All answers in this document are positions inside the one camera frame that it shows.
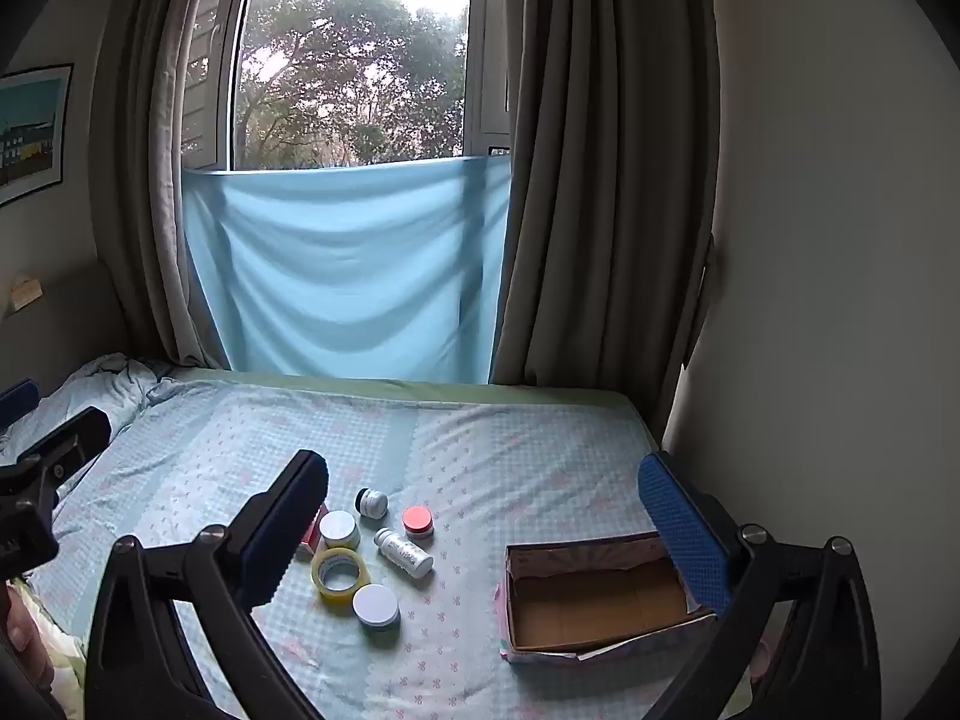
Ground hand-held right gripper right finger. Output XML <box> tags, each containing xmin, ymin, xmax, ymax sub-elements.
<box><xmin>637</xmin><ymin>451</ymin><xmax>882</xmax><ymax>720</ymax></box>

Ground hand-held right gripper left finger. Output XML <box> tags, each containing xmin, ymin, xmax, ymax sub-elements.
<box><xmin>84</xmin><ymin>450</ymin><xmax>331</xmax><ymax>720</ymax></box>

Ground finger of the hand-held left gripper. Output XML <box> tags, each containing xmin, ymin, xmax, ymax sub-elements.
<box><xmin>13</xmin><ymin>406</ymin><xmax>113</xmax><ymax>482</ymax></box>
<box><xmin>0</xmin><ymin>379</ymin><xmax>40</xmax><ymax>425</ymax></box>

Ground cardboard box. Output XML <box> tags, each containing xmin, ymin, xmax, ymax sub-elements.
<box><xmin>495</xmin><ymin>530</ymin><xmax>725</xmax><ymax>667</ymax></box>

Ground person's left hand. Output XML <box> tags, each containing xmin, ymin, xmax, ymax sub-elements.
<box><xmin>0</xmin><ymin>581</ymin><xmax>57</xmax><ymax>695</ymax></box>

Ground small pink box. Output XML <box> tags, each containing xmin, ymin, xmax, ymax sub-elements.
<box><xmin>294</xmin><ymin>504</ymin><xmax>331</xmax><ymax>562</ymax></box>

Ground crumpled light blue blanket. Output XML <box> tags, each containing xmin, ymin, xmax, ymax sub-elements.
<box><xmin>0</xmin><ymin>351</ymin><xmax>182</xmax><ymax>466</ymax></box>

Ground yellow tape roll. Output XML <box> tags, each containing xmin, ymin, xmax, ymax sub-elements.
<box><xmin>311</xmin><ymin>546</ymin><xmax>371</xmax><ymax>612</ymax></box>

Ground white plastic bottle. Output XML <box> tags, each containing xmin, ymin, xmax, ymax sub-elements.
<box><xmin>373</xmin><ymin>527</ymin><xmax>436</xmax><ymax>580</ymax></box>

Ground white lid dark jar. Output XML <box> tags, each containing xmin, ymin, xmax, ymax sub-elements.
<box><xmin>352</xmin><ymin>583</ymin><xmax>401</xmax><ymax>632</ymax></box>

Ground pale yellow cloth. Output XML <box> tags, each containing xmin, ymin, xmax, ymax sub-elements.
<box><xmin>15</xmin><ymin>585</ymin><xmax>89</xmax><ymax>717</ymax></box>

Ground patterned light blue bed sheet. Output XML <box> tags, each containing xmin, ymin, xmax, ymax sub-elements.
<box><xmin>0</xmin><ymin>371</ymin><xmax>751</xmax><ymax>720</ymax></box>

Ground light blue hanging cloth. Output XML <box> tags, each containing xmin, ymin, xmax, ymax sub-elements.
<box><xmin>182</xmin><ymin>154</ymin><xmax>515</xmax><ymax>385</ymax></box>

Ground grey-brown curtain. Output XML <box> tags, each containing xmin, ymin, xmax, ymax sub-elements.
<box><xmin>90</xmin><ymin>0</ymin><xmax>260</xmax><ymax>370</ymax></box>
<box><xmin>487</xmin><ymin>0</ymin><xmax>725</xmax><ymax>407</ymax></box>

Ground louvred window shutter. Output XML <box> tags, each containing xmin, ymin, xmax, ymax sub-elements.
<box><xmin>182</xmin><ymin>0</ymin><xmax>260</xmax><ymax>170</ymax></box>

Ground window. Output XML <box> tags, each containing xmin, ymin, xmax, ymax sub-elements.
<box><xmin>225</xmin><ymin>0</ymin><xmax>518</xmax><ymax>170</ymax></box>

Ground framed wall picture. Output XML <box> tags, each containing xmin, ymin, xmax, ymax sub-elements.
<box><xmin>0</xmin><ymin>64</ymin><xmax>74</xmax><ymax>207</ymax></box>

